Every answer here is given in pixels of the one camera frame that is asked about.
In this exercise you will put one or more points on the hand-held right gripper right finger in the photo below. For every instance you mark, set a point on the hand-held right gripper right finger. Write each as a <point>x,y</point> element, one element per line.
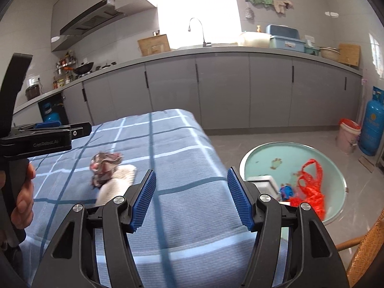
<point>240,198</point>

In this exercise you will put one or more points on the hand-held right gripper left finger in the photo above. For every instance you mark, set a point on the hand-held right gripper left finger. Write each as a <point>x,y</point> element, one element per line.
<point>144,198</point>

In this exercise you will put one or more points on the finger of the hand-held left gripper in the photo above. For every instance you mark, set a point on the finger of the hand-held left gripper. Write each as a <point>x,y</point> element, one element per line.
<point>48,123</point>
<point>79,130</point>

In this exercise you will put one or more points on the white box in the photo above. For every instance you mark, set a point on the white box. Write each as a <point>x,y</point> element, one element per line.
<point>265,186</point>

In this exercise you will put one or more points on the white plastic bag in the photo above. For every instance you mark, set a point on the white plastic bag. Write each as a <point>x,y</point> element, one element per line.
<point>120,180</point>

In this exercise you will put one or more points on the dark wrapper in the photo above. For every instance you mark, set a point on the dark wrapper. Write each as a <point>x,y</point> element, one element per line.
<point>105,165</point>

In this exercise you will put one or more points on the mint green basin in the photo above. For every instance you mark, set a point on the mint green basin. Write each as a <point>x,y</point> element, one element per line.
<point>264,162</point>

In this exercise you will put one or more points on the blue wrapper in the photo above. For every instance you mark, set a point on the blue wrapper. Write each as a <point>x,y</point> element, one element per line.
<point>286,192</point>

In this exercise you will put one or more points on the orange-red plastic bag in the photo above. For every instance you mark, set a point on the orange-red plastic bag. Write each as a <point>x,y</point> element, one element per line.
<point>312,198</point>

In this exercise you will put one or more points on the person's left hand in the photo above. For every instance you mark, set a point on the person's left hand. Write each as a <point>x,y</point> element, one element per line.
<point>25,204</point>

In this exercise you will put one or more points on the small blue gas cylinder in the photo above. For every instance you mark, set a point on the small blue gas cylinder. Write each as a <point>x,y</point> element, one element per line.
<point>51,115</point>

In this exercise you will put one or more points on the brown rice cooker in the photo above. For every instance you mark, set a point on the brown rice cooker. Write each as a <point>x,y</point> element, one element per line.
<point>33,92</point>

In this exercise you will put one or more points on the black wok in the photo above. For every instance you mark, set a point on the black wok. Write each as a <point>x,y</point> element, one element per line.
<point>84,68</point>

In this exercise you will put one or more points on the metal spice rack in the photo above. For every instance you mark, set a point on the metal spice rack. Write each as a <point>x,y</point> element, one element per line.
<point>64,63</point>

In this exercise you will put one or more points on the blue plaid blanket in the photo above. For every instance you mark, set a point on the blue plaid blanket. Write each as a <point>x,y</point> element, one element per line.
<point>180,144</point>

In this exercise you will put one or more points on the gas stove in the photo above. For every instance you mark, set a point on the gas stove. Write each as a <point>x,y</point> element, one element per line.
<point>106,65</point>

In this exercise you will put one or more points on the grey upper cabinet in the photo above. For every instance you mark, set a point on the grey upper cabinet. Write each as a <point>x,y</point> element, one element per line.
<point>60,15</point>

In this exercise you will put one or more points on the grey kitchen base cabinets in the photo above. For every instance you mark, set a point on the grey kitchen base cabinets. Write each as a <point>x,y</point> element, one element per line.
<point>222,90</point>

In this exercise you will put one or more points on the range hood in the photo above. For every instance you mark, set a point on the range hood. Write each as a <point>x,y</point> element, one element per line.
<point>90,21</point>

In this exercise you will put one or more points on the light wooden cutting board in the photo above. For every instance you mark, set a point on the light wooden cutting board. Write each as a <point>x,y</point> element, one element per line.
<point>151,46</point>

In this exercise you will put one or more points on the red lidded white bucket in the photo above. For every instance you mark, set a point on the red lidded white bucket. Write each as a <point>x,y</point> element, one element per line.
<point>346,139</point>

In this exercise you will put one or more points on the wicker chair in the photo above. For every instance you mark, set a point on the wicker chair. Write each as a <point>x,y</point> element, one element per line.
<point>369,246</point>

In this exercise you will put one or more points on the tall blue gas cylinder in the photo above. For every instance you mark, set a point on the tall blue gas cylinder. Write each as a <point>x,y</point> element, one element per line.
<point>372,126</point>

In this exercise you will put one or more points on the curved metal faucet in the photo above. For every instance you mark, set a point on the curved metal faucet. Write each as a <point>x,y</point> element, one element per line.
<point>204,36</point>

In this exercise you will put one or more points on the white plastic tub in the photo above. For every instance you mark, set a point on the white plastic tub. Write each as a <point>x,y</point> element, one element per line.
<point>255,39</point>

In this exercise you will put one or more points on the blue dish box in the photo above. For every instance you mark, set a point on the blue dish box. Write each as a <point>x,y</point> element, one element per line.
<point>285,42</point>

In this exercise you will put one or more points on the green basket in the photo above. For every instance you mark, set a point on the green basket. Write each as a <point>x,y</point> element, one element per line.
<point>311,51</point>

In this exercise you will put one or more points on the beige bowl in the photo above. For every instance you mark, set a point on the beige bowl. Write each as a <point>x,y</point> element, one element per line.
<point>329,54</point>

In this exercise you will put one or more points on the bright window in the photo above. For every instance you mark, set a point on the bright window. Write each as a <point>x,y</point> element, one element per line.
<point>198,0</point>

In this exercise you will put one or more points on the dark wooden cutting board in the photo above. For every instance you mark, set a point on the dark wooden cutting board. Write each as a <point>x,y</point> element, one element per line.
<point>349,54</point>

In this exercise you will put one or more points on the hanging scouring ball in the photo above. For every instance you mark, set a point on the hanging scouring ball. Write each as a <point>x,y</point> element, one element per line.
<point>249,13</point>

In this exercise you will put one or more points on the beige hanging cloth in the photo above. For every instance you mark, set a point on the beige hanging cloth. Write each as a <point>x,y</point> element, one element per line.
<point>280,6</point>

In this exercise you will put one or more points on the green striped towel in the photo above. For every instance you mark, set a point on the green striped towel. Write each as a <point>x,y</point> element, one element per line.
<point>259,0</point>

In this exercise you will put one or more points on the white wall socket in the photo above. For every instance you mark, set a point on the white wall socket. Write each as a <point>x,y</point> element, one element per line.
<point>34,81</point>

